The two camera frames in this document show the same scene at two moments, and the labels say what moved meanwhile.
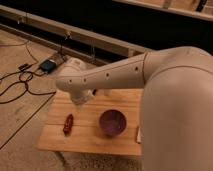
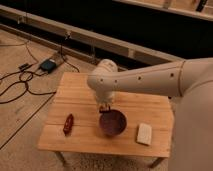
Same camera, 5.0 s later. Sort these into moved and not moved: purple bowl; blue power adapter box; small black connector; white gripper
Moved: white gripper
Not moved: small black connector; purple bowl; blue power adapter box
